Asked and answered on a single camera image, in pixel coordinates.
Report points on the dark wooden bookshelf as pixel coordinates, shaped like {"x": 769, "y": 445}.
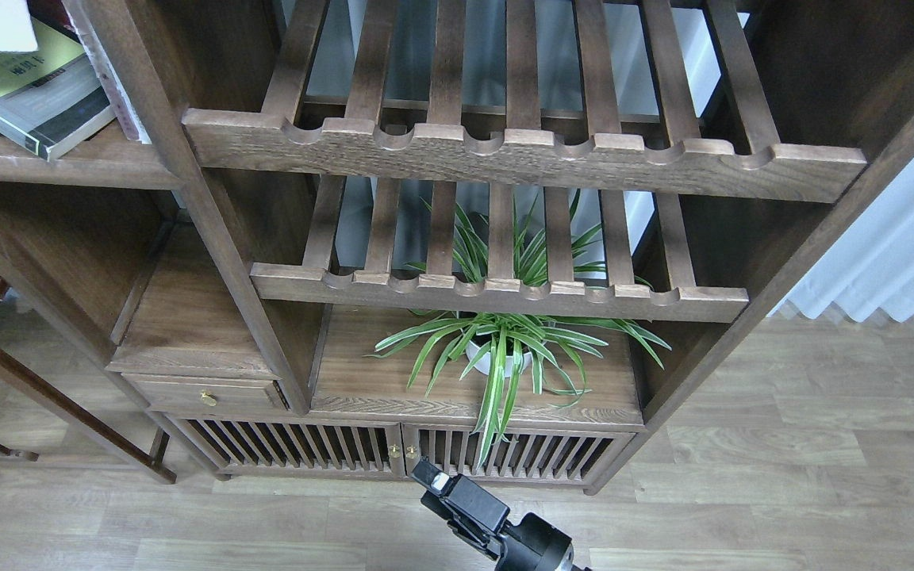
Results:
{"x": 298, "y": 200}

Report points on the green spider plant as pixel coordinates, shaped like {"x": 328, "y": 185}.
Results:
{"x": 512, "y": 346}

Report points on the brass drawer knob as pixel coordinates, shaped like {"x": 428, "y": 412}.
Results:
{"x": 207, "y": 399}

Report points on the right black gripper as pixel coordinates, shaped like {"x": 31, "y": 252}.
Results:
{"x": 481, "y": 520}

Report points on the red book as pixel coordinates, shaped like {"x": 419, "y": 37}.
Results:
{"x": 54, "y": 14}

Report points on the white standing book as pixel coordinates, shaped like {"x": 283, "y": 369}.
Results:
{"x": 118, "y": 97}

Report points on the white curtain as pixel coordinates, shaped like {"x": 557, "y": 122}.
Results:
{"x": 870, "y": 269}

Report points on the green and black book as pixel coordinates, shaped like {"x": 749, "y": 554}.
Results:
{"x": 51, "y": 99}

